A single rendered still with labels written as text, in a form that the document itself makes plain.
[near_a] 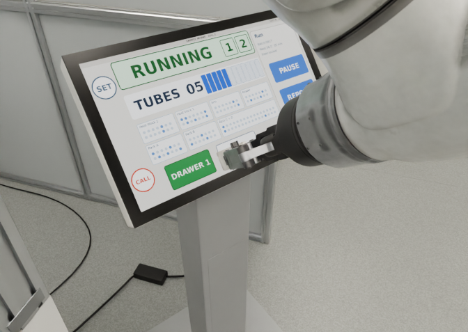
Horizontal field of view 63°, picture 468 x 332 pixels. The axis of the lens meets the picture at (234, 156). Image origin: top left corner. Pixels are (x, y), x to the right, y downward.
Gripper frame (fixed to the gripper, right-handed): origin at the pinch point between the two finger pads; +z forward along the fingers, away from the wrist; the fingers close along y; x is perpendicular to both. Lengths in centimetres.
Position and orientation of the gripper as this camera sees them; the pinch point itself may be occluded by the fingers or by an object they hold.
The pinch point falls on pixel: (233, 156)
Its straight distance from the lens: 54.6
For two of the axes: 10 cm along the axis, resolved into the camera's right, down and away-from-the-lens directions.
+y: -8.1, 3.5, -4.8
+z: -4.5, 1.6, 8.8
